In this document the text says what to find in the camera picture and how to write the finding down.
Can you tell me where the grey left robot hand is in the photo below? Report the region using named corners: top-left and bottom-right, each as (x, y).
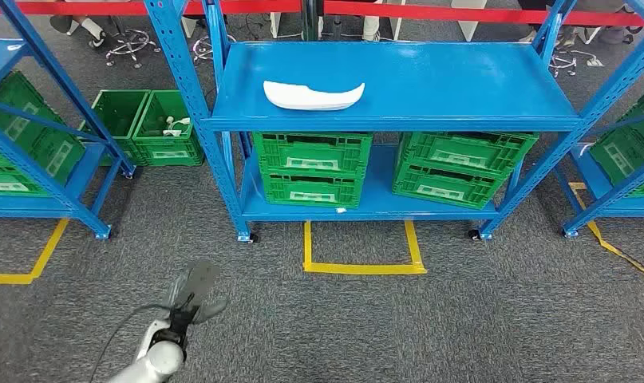
top-left (163, 259), bottom-right (229, 325)

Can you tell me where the white curved plastic part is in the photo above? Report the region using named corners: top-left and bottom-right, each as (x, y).
top-left (263, 80), bottom-right (366, 112)

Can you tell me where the green open plastic crate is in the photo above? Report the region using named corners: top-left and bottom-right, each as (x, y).
top-left (132, 89), bottom-right (205, 168)
top-left (80, 89), bottom-right (152, 166)

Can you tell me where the yellow floor tape square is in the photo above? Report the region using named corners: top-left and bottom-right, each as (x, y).
top-left (302, 220), bottom-right (429, 276)
top-left (0, 218), bottom-right (70, 286)
top-left (568, 182), bottom-right (644, 281)

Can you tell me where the black round stool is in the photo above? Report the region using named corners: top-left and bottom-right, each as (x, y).
top-left (192, 32), bottom-right (238, 65)

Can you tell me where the chrome base stool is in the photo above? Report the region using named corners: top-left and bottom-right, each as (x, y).
top-left (105, 29), bottom-right (161, 69)
top-left (548, 49), bottom-right (590, 79)

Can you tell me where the person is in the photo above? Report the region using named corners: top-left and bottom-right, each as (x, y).
top-left (49, 14), bottom-right (109, 49)
top-left (361, 14), bottom-right (383, 42)
top-left (554, 0), bottom-right (640, 48)
top-left (517, 0), bottom-right (552, 45)

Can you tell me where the red barrier belt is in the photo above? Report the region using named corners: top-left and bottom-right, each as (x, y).
top-left (324, 0), bottom-right (644, 27)
top-left (0, 0), bottom-right (302, 17)

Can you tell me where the white charger with cable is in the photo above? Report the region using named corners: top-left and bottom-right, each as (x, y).
top-left (161, 116), bottom-right (192, 139)

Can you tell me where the black barrier post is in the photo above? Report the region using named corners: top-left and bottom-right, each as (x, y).
top-left (302, 0), bottom-right (326, 42)

